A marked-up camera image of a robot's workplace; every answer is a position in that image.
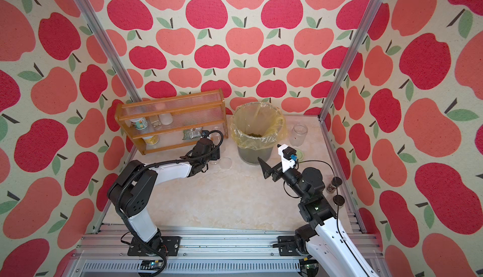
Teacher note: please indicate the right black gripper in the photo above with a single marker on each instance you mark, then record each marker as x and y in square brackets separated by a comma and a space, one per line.
[268, 171]

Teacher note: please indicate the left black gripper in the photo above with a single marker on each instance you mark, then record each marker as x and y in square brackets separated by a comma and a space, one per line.
[216, 153]

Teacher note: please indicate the short jar clear lid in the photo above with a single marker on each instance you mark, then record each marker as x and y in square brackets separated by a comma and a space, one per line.
[225, 163]

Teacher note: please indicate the green jar lid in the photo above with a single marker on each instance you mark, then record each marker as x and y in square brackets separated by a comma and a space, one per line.
[299, 156]

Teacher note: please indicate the ribbed glass jar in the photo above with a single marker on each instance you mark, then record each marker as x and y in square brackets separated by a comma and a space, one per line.
[298, 135]

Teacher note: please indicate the short clear plastic jar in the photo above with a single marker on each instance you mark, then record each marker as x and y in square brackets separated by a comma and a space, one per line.
[215, 158]

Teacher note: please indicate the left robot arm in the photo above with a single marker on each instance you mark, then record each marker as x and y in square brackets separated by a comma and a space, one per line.
[131, 192]

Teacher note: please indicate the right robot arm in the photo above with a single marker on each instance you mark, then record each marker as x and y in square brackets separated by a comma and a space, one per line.
[323, 237]

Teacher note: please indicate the green mung bean packet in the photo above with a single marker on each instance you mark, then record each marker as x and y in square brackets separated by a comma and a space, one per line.
[192, 134]

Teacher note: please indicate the metal mesh trash bin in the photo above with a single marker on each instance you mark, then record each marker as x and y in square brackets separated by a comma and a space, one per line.
[256, 152]

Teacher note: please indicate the yellow plastic bin liner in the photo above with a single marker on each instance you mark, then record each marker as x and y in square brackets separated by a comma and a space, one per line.
[260, 130]

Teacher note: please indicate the yellow small can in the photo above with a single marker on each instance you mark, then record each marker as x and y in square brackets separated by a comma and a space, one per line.
[151, 140]

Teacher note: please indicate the white pink bottle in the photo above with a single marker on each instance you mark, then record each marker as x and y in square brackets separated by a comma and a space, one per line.
[165, 118]

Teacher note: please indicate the green white cup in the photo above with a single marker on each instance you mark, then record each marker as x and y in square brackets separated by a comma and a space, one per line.
[139, 123]

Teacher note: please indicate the small dark bottle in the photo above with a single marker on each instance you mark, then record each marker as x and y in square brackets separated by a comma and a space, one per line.
[334, 184]
[338, 201]

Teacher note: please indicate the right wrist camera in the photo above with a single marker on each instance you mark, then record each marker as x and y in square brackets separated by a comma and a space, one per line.
[288, 157]

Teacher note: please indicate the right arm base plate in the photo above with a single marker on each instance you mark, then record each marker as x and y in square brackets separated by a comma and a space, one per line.
[291, 246]

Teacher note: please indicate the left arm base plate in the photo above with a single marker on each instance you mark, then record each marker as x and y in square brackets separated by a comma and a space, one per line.
[167, 245]

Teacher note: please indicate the aluminium frame rail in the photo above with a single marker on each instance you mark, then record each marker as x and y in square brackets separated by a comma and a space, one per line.
[204, 252]

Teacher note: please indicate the left aluminium corner post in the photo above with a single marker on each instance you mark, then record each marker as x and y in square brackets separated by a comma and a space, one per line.
[105, 43]

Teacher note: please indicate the aluminium corner post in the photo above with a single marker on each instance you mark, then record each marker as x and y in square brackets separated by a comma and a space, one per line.
[105, 43]
[357, 40]

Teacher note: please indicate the right aluminium corner post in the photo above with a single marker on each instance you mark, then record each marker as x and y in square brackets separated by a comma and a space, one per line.
[357, 40]

